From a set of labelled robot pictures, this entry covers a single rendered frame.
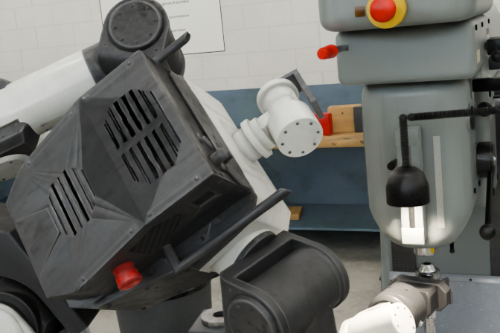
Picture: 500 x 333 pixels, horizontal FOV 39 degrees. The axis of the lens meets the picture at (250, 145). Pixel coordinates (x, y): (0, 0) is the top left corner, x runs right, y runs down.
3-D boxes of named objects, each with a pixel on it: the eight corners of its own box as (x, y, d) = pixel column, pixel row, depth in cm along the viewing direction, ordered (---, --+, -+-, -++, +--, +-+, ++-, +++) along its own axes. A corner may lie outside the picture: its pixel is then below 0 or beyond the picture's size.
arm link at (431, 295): (452, 272, 135) (426, 294, 126) (454, 320, 137) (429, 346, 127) (390, 264, 143) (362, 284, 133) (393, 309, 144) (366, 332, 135)
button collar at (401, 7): (405, 27, 110) (403, -13, 109) (367, 30, 113) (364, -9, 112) (408, 26, 112) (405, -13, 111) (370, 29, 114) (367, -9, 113)
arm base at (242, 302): (267, 386, 88) (289, 328, 82) (194, 321, 94) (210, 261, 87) (335, 325, 99) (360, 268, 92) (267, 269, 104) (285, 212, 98)
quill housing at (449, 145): (476, 255, 128) (468, 77, 123) (363, 250, 136) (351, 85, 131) (484, 224, 145) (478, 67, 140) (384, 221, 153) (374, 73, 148)
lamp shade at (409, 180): (388, 209, 118) (386, 172, 117) (385, 198, 125) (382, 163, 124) (433, 205, 117) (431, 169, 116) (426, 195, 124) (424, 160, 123)
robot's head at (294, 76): (263, 119, 98) (312, 92, 98) (247, 87, 105) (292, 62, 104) (280, 149, 102) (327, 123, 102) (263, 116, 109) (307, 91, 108)
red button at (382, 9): (395, 21, 108) (393, -5, 107) (369, 24, 109) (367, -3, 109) (399, 21, 111) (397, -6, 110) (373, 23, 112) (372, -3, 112)
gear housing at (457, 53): (478, 79, 119) (475, 18, 117) (336, 87, 128) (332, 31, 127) (492, 61, 149) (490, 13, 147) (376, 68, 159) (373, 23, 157)
